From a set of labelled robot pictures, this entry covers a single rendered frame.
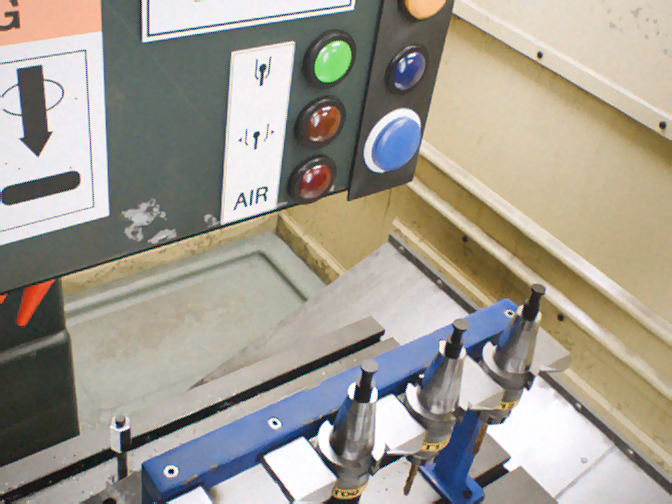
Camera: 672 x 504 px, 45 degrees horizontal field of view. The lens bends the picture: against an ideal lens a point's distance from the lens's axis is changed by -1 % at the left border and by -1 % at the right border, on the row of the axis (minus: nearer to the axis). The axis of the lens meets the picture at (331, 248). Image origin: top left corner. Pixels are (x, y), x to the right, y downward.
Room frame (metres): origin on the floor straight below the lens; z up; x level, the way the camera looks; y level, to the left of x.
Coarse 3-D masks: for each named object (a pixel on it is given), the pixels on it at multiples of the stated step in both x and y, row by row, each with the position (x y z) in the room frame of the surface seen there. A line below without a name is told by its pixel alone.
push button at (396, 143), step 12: (396, 120) 0.36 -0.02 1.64; (408, 120) 0.36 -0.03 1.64; (384, 132) 0.35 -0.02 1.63; (396, 132) 0.35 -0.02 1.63; (408, 132) 0.36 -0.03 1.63; (420, 132) 0.37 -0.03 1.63; (384, 144) 0.35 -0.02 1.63; (396, 144) 0.35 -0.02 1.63; (408, 144) 0.36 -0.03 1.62; (372, 156) 0.35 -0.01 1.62; (384, 156) 0.35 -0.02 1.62; (396, 156) 0.36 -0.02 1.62; (408, 156) 0.36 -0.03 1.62; (384, 168) 0.35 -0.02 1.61; (396, 168) 0.36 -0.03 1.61
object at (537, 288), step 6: (534, 288) 0.64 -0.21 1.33; (540, 288) 0.64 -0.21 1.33; (534, 294) 0.64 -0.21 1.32; (540, 294) 0.63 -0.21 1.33; (528, 300) 0.64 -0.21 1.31; (534, 300) 0.64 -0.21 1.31; (528, 306) 0.63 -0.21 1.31; (534, 306) 0.63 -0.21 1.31; (540, 306) 0.64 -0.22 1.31; (522, 312) 0.64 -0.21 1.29; (528, 312) 0.63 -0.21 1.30; (534, 312) 0.63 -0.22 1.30; (534, 318) 0.63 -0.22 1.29
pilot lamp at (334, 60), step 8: (328, 48) 0.33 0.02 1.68; (336, 48) 0.33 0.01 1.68; (344, 48) 0.33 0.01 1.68; (320, 56) 0.32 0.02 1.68; (328, 56) 0.32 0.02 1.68; (336, 56) 0.33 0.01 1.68; (344, 56) 0.33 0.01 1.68; (320, 64) 0.32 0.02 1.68; (328, 64) 0.32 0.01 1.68; (336, 64) 0.33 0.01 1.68; (344, 64) 0.33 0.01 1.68; (320, 72) 0.32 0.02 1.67; (328, 72) 0.32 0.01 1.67; (336, 72) 0.33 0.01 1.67; (344, 72) 0.33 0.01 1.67; (328, 80) 0.33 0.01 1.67
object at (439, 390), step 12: (432, 360) 0.57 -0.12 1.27; (444, 360) 0.56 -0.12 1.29; (456, 360) 0.55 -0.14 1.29; (432, 372) 0.56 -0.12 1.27; (444, 372) 0.55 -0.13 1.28; (456, 372) 0.55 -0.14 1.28; (420, 384) 0.57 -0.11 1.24; (432, 384) 0.55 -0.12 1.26; (444, 384) 0.55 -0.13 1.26; (456, 384) 0.55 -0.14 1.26; (420, 396) 0.56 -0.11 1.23; (432, 396) 0.55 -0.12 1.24; (444, 396) 0.55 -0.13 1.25; (456, 396) 0.55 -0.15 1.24; (432, 408) 0.55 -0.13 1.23; (444, 408) 0.55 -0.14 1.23
